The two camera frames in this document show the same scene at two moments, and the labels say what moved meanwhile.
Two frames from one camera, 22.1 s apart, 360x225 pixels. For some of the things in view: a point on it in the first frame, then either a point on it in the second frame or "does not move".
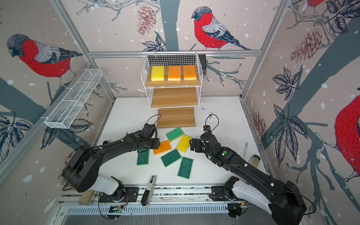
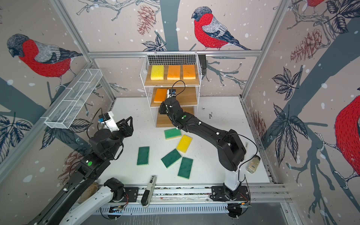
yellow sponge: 157,73 does not move
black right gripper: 198,142 -> 163,108
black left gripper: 157,143 -> 129,131
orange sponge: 164,146 -> 161,95
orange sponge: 190,72 does not move
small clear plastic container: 255,161 does not move
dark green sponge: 185,168 does not move
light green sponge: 174,134 does not move
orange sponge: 174,73 does not move
